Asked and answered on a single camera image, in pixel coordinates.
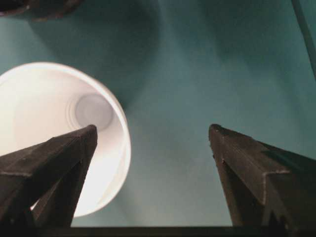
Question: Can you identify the white paper cup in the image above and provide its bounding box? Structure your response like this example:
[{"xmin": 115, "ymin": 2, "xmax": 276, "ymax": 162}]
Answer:
[{"xmin": 0, "ymin": 61, "xmax": 131, "ymax": 218}]

